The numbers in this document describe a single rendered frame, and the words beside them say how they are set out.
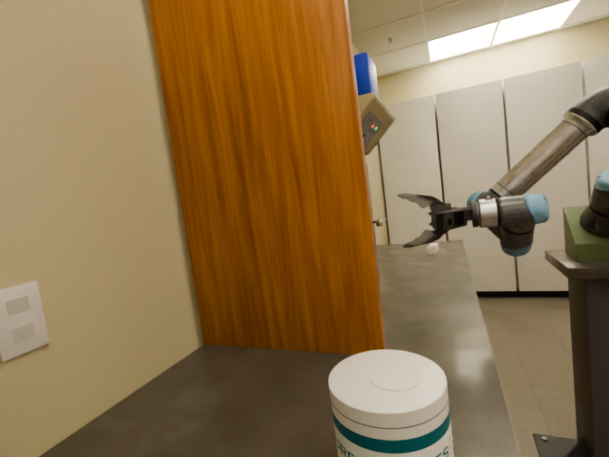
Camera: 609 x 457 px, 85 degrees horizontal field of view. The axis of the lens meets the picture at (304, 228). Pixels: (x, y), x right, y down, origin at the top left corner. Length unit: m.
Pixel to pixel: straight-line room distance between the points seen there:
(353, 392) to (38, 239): 0.60
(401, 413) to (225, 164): 0.66
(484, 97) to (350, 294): 3.39
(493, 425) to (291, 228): 0.50
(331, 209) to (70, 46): 0.63
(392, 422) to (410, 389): 0.04
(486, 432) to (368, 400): 0.26
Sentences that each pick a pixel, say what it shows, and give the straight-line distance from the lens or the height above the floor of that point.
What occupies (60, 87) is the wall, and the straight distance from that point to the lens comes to 0.85.
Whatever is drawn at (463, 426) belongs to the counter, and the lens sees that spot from 0.61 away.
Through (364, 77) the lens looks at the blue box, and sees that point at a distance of 0.82.
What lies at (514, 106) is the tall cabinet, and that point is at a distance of 3.98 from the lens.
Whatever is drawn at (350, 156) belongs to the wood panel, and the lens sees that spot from 0.71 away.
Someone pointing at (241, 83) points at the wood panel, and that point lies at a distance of 0.84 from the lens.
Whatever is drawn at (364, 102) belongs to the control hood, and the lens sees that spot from 0.80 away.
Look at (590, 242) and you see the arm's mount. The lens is 1.59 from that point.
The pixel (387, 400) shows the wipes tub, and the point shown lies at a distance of 0.39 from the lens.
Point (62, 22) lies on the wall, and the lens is 0.92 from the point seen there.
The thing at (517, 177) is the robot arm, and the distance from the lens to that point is 1.12.
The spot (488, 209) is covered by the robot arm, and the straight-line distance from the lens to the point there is 0.97.
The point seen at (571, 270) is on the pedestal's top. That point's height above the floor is 0.93.
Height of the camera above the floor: 1.30
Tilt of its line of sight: 5 degrees down
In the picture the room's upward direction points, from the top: 7 degrees counter-clockwise
